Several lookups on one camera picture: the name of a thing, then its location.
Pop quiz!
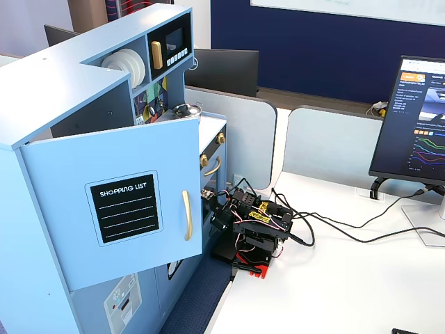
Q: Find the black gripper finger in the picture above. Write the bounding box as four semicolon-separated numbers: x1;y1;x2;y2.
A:
204;198;221;221
209;214;229;240

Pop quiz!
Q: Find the silver toy pot with lid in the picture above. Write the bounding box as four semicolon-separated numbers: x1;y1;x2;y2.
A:
172;101;204;119

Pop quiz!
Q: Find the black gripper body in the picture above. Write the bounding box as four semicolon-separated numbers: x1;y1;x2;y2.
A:
214;198;243;230

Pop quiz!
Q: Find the navy textured mat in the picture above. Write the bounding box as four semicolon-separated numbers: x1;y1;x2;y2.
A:
158;248;234;334

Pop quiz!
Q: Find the red plastic base clamp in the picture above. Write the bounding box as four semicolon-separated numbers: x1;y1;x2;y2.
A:
235;249;271;280

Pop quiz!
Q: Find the long black cable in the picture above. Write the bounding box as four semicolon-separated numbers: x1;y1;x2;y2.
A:
270;187;445;244

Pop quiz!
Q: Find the white projection board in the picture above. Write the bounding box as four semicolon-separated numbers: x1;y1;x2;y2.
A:
250;0;445;28

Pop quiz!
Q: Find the computer monitor showing graphs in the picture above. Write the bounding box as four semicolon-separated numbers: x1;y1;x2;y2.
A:
368;54;445;186

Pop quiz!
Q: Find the gold cabinet door handle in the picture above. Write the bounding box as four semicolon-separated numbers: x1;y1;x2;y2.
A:
181;189;194;241

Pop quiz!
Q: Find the gold microwave door handle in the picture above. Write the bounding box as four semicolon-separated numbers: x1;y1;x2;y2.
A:
149;40;165;70

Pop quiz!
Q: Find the white toy plate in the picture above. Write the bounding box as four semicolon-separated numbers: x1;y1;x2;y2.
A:
101;51;135;84
124;48;147;86
118;49;141;88

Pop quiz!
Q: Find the black toy microwave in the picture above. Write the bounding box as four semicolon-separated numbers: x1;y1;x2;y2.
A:
147;14;193;81

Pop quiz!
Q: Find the yellow and white plug bundle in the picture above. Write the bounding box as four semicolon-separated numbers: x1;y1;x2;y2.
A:
366;100;389;118

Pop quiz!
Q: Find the wide black monitor back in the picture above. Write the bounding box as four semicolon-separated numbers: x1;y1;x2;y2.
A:
185;48;260;99

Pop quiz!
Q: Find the blue door with dispenser print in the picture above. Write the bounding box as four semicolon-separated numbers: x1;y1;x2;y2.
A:
68;266;163;334

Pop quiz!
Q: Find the black flat box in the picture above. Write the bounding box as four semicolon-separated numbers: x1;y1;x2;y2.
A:
211;239;241;262

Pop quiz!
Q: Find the blue shopping list cabinet door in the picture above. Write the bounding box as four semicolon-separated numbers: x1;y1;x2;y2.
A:
19;116;204;292

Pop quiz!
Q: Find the toy oven door with window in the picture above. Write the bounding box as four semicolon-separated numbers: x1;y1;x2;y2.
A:
199;148;225;227

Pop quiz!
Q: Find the light blue toy kitchen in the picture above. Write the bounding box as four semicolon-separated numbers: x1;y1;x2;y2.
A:
0;2;229;334

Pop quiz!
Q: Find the small black monitor back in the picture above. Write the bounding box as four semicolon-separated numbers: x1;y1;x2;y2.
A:
43;24;83;48

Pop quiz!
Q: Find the grey desk divider panel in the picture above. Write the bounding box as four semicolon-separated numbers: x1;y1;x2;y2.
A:
183;84;279;191
282;105;385;191

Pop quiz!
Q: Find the gold oven door handle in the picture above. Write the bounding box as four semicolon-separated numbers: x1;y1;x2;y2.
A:
204;156;223;177

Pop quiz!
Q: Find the black curved bracket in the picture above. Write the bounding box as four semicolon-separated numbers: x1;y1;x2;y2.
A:
369;176;387;201

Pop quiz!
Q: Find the silver monitor stand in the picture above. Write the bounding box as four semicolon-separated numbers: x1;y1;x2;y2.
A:
400;193;445;248

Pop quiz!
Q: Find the colourful backsplash with utensils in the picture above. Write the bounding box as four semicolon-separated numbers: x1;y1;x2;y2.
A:
133;77;169;126

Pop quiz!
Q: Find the black cable to monitor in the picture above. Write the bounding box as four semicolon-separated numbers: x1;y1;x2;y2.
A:
290;186;435;248

